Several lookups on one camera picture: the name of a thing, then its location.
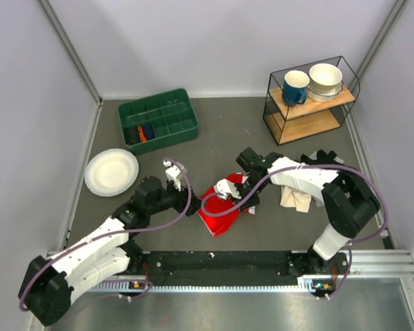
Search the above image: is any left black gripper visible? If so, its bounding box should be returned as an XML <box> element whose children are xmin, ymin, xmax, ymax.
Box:
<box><xmin>148</xmin><ymin>179</ymin><xmax>206</xmax><ymax>217</ymax></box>

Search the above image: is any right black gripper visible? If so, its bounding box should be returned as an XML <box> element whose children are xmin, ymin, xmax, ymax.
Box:
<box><xmin>230</xmin><ymin>176</ymin><xmax>268</xmax><ymax>211</ymax></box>

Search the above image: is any red underwear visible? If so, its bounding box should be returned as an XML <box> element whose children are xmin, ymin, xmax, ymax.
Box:
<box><xmin>196</xmin><ymin>172</ymin><xmax>257</xmax><ymax>238</ymax></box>

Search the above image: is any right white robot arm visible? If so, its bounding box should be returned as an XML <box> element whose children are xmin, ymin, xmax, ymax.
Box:
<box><xmin>228</xmin><ymin>148</ymin><xmax>380</xmax><ymax>273</ymax></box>

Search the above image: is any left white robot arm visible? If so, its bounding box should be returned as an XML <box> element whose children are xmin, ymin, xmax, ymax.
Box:
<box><xmin>18</xmin><ymin>174</ymin><xmax>201</xmax><ymax>326</ymax></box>

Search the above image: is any pink beige garment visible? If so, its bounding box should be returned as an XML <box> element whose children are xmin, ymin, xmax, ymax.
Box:
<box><xmin>279</xmin><ymin>186</ymin><xmax>312</xmax><ymax>213</ymax></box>

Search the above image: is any grey garment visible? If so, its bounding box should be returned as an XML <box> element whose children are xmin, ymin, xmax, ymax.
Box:
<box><xmin>312</xmin><ymin>195</ymin><xmax>325</xmax><ymax>208</ymax></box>

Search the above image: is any black garment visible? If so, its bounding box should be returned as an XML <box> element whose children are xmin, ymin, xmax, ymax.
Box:
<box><xmin>300</xmin><ymin>150</ymin><xmax>344</xmax><ymax>165</ymax></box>

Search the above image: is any orange item in tray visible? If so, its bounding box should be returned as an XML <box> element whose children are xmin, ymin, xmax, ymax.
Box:
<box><xmin>137</xmin><ymin>126</ymin><xmax>147</xmax><ymax>143</ymax></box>

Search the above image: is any blue item in tray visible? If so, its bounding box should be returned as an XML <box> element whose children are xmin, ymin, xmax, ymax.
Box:
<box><xmin>141</xmin><ymin>123</ymin><xmax>155</xmax><ymax>141</ymax></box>

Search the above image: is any white paper plate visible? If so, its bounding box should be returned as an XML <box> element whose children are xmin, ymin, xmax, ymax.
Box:
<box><xmin>84</xmin><ymin>148</ymin><xmax>139</xmax><ymax>197</ymax></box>

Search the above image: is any green compartment tray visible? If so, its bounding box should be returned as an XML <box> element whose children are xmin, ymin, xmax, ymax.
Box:
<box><xmin>118</xmin><ymin>88</ymin><xmax>199</xmax><ymax>155</ymax></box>

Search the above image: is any black item in tray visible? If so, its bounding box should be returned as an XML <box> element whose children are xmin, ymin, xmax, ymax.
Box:
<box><xmin>124</xmin><ymin>127</ymin><xmax>141</xmax><ymax>146</ymax></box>

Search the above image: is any white plate under bowl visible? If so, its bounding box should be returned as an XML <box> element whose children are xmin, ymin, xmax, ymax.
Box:
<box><xmin>306</xmin><ymin>86</ymin><xmax>343</xmax><ymax>102</ymax></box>

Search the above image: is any blue mug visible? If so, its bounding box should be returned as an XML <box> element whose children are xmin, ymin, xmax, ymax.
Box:
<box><xmin>282</xmin><ymin>70</ymin><xmax>310</xmax><ymax>106</ymax></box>

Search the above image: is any cream bowl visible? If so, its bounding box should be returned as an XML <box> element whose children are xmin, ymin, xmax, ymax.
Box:
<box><xmin>308</xmin><ymin>63</ymin><xmax>343</xmax><ymax>94</ymax></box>

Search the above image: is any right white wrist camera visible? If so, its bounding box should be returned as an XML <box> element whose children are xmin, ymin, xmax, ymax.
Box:
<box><xmin>213</xmin><ymin>179</ymin><xmax>242</xmax><ymax>200</ymax></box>

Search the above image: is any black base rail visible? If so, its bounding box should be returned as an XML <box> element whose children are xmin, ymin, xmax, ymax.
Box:
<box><xmin>121</xmin><ymin>251</ymin><xmax>347</xmax><ymax>287</ymax></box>

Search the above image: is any black wire wooden shelf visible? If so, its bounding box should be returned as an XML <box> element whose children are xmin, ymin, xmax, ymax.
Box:
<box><xmin>263</xmin><ymin>56</ymin><xmax>360</xmax><ymax>145</ymax></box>

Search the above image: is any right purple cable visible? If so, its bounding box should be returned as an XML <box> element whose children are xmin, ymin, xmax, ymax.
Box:
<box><xmin>200</xmin><ymin>163</ymin><xmax>391</xmax><ymax>300</ymax></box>

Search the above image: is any purple cable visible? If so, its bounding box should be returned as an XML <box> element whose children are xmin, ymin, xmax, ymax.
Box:
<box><xmin>17</xmin><ymin>157</ymin><xmax>194</xmax><ymax>311</ymax></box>
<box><xmin>200</xmin><ymin>163</ymin><xmax>391</xmax><ymax>300</ymax></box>

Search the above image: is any aluminium frame rail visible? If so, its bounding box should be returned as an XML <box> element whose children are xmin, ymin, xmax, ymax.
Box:
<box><xmin>88</xmin><ymin>250</ymin><xmax>414</xmax><ymax>297</ymax></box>

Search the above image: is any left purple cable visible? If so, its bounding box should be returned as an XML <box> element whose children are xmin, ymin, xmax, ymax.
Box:
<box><xmin>17</xmin><ymin>157</ymin><xmax>194</xmax><ymax>311</ymax></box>

